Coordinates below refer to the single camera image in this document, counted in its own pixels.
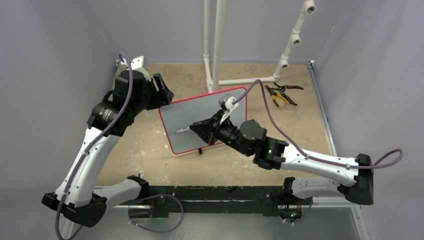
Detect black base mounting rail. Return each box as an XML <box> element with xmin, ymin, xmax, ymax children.
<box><xmin>124</xmin><ymin>185</ymin><xmax>312</xmax><ymax>218</ymax></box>

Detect white PVC pipe frame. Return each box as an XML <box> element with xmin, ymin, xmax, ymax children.
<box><xmin>202</xmin><ymin>0</ymin><xmax>317</xmax><ymax>93</ymax></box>

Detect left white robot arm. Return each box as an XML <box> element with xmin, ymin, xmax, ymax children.
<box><xmin>41</xmin><ymin>70</ymin><xmax>174</xmax><ymax>228</ymax></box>

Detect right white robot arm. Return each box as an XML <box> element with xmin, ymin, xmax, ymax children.
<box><xmin>189</xmin><ymin>110</ymin><xmax>374</xmax><ymax>206</ymax></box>

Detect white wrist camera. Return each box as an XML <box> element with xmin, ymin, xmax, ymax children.
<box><xmin>218</xmin><ymin>94</ymin><xmax>239</xmax><ymax>115</ymax></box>
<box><xmin>122</xmin><ymin>55</ymin><xmax>146</xmax><ymax>73</ymax></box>

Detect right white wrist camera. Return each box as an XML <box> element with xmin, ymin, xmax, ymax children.
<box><xmin>218</xmin><ymin>94</ymin><xmax>239</xmax><ymax>115</ymax></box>

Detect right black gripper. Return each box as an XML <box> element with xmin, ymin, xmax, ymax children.
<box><xmin>191</xmin><ymin>109</ymin><xmax>252</xmax><ymax>157</ymax></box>

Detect yellow-handled pliers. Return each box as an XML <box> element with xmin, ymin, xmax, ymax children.
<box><xmin>264</xmin><ymin>84</ymin><xmax>289</xmax><ymax>109</ymax></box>

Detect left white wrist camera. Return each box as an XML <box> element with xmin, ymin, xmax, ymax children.
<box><xmin>122</xmin><ymin>55</ymin><xmax>146</xmax><ymax>73</ymax></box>

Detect black whiteboard marker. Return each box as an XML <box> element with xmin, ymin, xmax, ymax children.
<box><xmin>175</xmin><ymin>127</ymin><xmax>190</xmax><ymax>134</ymax></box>

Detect black-handled pliers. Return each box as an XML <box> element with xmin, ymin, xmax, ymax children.
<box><xmin>272</xmin><ymin>82</ymin><xmax>305</xmax><ymax>107</ymax></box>

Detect red-framed whiteboard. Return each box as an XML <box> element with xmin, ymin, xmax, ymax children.
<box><xmin>159</xmin><ymin>86</ymin><xmax>247</xmax><ymax>155</ymax></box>

